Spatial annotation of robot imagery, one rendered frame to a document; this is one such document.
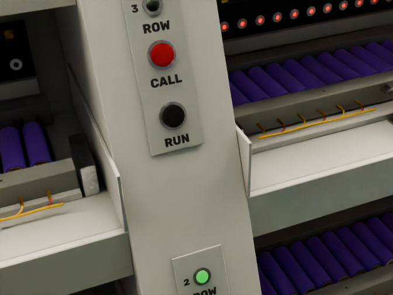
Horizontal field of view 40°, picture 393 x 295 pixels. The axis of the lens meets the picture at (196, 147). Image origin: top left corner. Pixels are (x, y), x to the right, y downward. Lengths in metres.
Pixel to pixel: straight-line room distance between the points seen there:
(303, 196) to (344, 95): 0.12
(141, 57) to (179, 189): 0.10
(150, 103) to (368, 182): 0.21
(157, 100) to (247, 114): 0.12
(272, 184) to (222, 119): 0.07
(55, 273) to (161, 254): 0.08
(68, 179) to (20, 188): 0.04
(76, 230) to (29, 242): 0.03
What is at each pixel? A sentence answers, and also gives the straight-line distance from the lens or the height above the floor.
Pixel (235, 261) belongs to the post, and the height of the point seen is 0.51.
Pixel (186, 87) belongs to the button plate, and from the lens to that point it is 0.38.
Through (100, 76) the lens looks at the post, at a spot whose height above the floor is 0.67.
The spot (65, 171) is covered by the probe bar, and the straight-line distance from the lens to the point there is 0.42.
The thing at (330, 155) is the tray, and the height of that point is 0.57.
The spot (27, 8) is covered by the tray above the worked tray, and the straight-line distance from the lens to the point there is 0.38.
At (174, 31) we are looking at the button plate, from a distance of 0.38.
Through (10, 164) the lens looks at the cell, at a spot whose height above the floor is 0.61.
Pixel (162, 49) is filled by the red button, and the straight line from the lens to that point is 0.37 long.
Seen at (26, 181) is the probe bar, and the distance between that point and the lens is 0.42.
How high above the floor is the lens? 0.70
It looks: 13 degrees down
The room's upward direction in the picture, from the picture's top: 10 degrees counter-clockwise
